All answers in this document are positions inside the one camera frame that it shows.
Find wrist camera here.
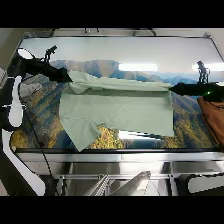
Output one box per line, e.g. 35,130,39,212
43,45,58,64
196,60,211,85

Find pale green shirt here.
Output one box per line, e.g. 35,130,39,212
58,70,176,153

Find brown garment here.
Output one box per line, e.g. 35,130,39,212
196,95,224,148

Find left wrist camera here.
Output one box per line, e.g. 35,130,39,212
43,45,58,64

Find silver frame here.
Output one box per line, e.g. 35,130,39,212
14,27,224,197

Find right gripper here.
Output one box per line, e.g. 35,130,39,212
168,82,198,97

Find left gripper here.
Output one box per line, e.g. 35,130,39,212
48,67,74,84

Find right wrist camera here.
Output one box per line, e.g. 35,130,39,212
196,60,211,85

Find black cable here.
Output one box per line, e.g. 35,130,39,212
19,74,54,197

